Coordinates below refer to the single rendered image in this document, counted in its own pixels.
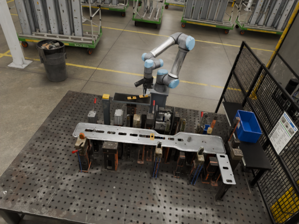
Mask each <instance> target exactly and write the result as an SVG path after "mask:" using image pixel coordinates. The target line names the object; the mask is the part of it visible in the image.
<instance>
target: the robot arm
mask: <svg viewBox="0 0 299 224"><path fill-rule="evenodd" d="M175 44H178V45H179V46H178V49H179V51H178V53H177V56H176V59H175V61H174V64H173V66H172V69H171V72H170V73H168V71H167V70H165V69H160V70H158V71H157V77H156V83H155V84H154V87H153V79H154V78H153V76H152V72H153V70H154V69H157V68H160V67H162V66H163V60H162V59H158V60H157V59H156V57H157V56H159V55H160V54H161V53H163V52H164V51H165V50H167V49H168V48H169V47H171V46H174V45H175ZM194 45H195V40H194V38H193V37H191V36H189V35H187V34H184V33H182V32H177V33H175V34H172V35H170V36H169V37H168V39H167V40H165V41H164V42H163V43H161V44H160V45H159V46H157V47H156V48H155V49H153V50H152V51H151V52H149V53H148V54H147V53H144V54H143V55H142V57H141V58H142V60H143V61H144V62H145V65H144V78H143V79H141V80H139V81H137V82H135V83H134V85H135V87H138V86H140V85H142V84H143V95H144V96H146V95H147V94H150V92H149V89H154V90H155V91H157V92H165V91H166V90H167V86H168V87H169V88H175V87H177V86H178V84H179V80H178V78H179V76H178V74H179V72H180V69H181V67H182V64H183V62H184V59H185V57H186V54H187V52H189V51H190V50H192V49H193V48H194Z"/></svg>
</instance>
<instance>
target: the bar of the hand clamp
mask: <svg viewBox="0 0 299 224"><path fill-rule="evenodd" d="M207 117H208V113H207V112H204V113H203V116H202V121H201V124H200V129H201V126H202V125H203V128H202V129H204V126H205V122H206V119H207Z"/></svg>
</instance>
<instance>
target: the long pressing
mask: <svg viewBox="0 0 299 224"><path fill-rule="evenodd" d="M86 129H90V130H93V129H95V130H96V131H97V130H99V131H104V133H98V132H96V131H95V132H86V131H85V130H86ZM81 132H82V133H84V135H85V137H87V139H92V140H104V141H113V142H122V143H131V144H143V145H152V146H156V145H157V143H158V141H161V142H162V147H169V148H175V149H178V150H180V151H186V152H197V151H198V150H199V148H200V147H204V151H203V153H208V154H226V150H225V147H224V143H223V140H222V138H221V137H220V136H215V135H206V134H197V133H188V132H178V133H177V134H175V135H174V136H171V135H162V134H159V133H157V132H156V131H155V130H151V129H142V128H130V127H122V126H113V125H104V124H92V123H83V122H80V123H78V124H77V125H76V128H75V130H74V132H73V137H75V138H78V137H79V134H80V133H81ZM107 132H115V134H108V133H107ZM119 133H126V136H125V135H119ZM151 133H154V136H158V137H165V139H164V140H163V139H154V140H150V138H146V137H139V135H146V136H150V134H151ZM130 134H137V136H130ZM189 136H190V137H191V141H190V142H188V141H187V139H188V137H189ZM168 138H174V140H168ZM178 139H183V141H178ZM202 141H203V143H202ZM205 142H206V143H205Z"/></svg>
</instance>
